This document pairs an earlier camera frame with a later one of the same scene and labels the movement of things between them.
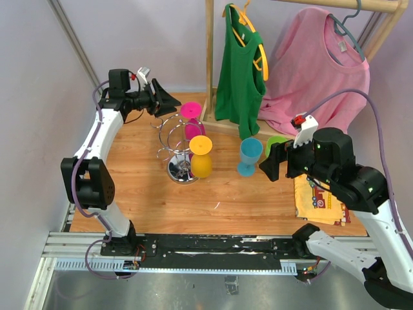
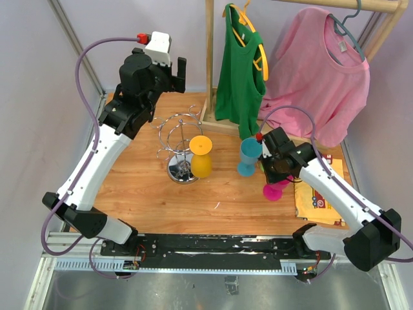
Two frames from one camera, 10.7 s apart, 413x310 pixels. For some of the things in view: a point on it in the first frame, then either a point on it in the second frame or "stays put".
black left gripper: [165, 100] to [174, 83]
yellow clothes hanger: [245, 18] stays put
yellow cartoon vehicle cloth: [315, 201] stays put
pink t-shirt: [319, 70] stays put
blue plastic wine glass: [251, 150] stays put
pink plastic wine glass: [195, 128] to [273, 192]
